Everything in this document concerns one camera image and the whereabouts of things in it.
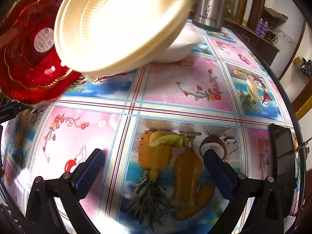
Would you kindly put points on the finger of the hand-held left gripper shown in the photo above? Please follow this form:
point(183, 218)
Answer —
point(12, 107)

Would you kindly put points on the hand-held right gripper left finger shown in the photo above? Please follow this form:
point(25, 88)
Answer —
point(89, 173)

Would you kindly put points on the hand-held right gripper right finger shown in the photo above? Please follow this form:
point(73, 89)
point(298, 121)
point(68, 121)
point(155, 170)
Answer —
point(218, 175)

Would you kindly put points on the large red scalloped plate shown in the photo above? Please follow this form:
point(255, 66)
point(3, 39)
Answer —
point(14, 95)

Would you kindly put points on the small red scalloped plate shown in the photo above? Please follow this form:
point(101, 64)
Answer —
point(29, 65)

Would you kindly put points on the large cream plastic bowl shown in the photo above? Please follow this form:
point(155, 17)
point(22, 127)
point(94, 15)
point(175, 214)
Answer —
point(121, 24)

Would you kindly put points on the black smartphone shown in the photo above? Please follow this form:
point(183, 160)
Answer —
point(284, 156)

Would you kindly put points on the printed fruit tablecloth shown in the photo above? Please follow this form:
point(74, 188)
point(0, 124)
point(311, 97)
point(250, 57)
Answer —
point(170, 82)

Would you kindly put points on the wooden sideboard cabinet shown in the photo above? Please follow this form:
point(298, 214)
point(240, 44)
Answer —
point(258, 46)

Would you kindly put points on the yellow and black tools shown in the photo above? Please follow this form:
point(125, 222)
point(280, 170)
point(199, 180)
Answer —
point(303, 65)

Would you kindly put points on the stainless steel thermos jug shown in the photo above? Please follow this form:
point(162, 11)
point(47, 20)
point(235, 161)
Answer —
point(209, 9)

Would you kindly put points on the rolled striped mat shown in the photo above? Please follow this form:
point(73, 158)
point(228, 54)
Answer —
point(249, 7)

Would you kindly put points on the brown wicker basket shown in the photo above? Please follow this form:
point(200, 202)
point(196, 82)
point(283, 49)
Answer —
point(275, 14)

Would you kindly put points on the floral glass wall panel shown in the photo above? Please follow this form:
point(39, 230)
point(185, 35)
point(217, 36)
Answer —
point(234, 0)

